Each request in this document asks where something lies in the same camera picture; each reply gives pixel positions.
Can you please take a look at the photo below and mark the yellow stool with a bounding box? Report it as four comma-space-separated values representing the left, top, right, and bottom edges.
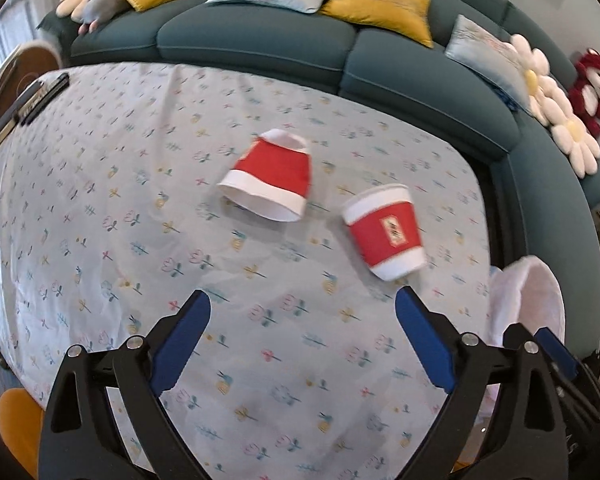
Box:
0, 387, 46, 478

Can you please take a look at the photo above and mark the white flower cushion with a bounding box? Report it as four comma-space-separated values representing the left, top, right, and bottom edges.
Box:
549, 85, 600, 179
510, 34, 552, 127

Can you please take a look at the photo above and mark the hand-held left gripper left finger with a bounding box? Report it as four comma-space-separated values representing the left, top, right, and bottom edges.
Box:
37, 289, 212, 480

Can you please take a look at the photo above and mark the red plush toy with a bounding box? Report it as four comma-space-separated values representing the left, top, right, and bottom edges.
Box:
567, 47, 600, 138

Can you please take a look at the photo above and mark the floral tablecloth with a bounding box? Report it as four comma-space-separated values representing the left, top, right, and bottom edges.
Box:
0, 62, 496, 480

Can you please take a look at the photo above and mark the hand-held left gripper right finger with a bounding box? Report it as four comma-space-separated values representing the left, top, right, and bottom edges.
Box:
395, 285, 571, 480

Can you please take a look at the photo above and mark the crushed red paper cup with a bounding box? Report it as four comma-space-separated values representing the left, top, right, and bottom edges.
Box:
216, 129, 313, 222

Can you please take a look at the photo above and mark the black remote control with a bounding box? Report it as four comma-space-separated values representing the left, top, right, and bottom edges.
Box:
17, 72, 71, 126

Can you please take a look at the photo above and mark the teal sofa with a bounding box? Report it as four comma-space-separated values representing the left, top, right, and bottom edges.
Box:
37, 0, 600, 361

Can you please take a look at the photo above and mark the cream and grey plush toy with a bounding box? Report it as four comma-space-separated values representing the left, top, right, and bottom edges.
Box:
56, 0, 131, 36

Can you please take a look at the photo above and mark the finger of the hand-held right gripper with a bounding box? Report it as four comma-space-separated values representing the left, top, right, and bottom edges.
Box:
502, 322, 537, 345
536, 326, 600, 421

